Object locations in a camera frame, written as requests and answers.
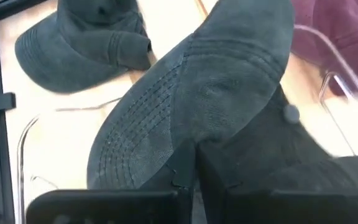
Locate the maroon cap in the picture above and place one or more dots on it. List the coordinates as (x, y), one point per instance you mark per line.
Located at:
(346, 25)

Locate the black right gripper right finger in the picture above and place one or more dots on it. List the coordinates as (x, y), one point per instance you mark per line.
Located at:
(291, 210)

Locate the black table frame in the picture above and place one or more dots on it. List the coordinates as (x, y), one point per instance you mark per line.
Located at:
(2, 140)

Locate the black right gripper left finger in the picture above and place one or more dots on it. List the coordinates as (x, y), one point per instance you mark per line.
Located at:
(104, 208)

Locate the dark grey cap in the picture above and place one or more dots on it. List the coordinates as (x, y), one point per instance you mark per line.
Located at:
(73, 53)
(216, 77)

